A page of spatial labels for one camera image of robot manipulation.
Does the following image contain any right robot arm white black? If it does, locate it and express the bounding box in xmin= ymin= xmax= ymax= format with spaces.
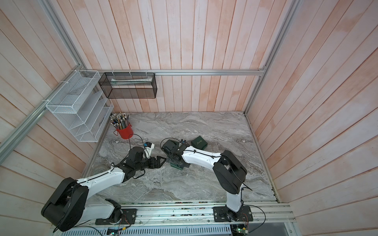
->
xmin=160 ymin=139 xmax=253 ymax=222

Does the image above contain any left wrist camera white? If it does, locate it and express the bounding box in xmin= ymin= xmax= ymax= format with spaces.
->
xmin=143 ymin=142 xmax=155 ymax=159

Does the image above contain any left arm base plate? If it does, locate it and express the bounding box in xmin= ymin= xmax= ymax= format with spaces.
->
xmin=95 ymin=208 xmax=137 ymax=225

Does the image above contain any aluminium frame rail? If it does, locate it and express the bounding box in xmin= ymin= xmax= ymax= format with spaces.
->
xmin=94 ymin=69 xmax=265 ymax=76

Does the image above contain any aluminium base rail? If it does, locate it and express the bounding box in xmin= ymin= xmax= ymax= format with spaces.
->
xmin=50 ymin=201 xmax=296 ymax=229

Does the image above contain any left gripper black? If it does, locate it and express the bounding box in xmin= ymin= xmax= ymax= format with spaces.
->
xmin=135 ymin=156 xmax=166 ymax=171

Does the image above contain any right green jewelry box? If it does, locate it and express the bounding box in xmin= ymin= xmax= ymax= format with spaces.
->
xmin=191 ymin=136 xmax=208 ymax=150

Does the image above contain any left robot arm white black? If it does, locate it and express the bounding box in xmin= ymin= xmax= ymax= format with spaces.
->
xmin=41 ymin=147 xmax=166 ymax=232

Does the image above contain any pencils bundle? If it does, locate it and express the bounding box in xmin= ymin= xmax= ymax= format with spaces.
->
xmin=110 ymin=113 xmax=130 ymax=130

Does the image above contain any red pencil cup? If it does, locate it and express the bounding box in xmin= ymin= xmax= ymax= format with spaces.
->
xmin=113 ymin=124 xmax=134 ymax=140

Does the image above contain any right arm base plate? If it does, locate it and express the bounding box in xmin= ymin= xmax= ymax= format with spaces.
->
xmin=213 ymin=206 xmax=253 ymax=222

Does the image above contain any white wire mesh shelf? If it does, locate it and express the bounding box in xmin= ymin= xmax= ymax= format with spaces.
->
xmin=46 ymin=70 xmax=114 ymax=143

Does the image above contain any black mesh basket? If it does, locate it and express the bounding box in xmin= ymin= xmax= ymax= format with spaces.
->
xmin=99 ymin=72 xmax=158 ymax=99

